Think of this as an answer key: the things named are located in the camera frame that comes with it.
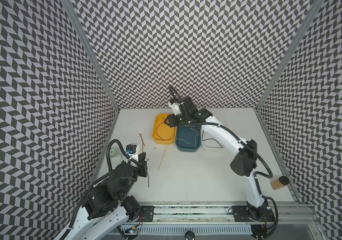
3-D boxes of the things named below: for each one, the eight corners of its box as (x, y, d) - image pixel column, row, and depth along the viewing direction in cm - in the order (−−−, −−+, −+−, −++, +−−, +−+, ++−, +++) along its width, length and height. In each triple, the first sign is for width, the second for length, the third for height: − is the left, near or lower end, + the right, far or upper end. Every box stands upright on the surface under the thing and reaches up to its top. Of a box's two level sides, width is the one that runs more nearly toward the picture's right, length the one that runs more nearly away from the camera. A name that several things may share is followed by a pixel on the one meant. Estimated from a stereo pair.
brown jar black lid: (271, 191, 83) (282, 184, 74) (268, 183, 86) (278, 176, 77) (279, 191, 83) (291, 184, 74) (276, 183, 86) (287, 176, 77)
